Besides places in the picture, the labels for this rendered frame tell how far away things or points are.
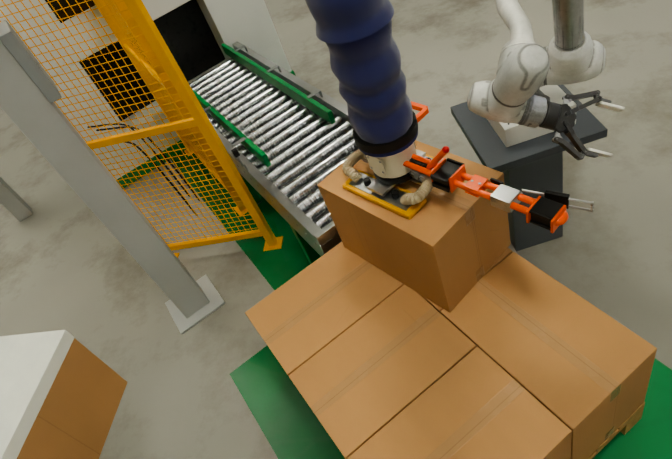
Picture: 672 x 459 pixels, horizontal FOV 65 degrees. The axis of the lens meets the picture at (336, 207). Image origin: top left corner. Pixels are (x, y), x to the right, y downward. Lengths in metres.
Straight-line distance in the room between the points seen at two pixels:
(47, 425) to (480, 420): 1.41
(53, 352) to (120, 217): 0.89
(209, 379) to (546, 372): 1.74
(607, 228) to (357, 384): 1.62
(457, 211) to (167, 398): 1.89
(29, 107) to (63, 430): 1.25
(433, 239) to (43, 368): 1.37
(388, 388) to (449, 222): 0.63
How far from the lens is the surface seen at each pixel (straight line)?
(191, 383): 3.03
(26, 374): 2.11
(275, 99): 3.64
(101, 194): 2.69
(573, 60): 2.22
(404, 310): 2.12
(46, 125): 2.52
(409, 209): 1.86
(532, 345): 1.99
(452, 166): 1.79
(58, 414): 2.12
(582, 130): 2.42
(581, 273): 2.84
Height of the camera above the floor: 2.28
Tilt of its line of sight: 42 degrees down
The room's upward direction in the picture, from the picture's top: 23 degrees counter-clockwise
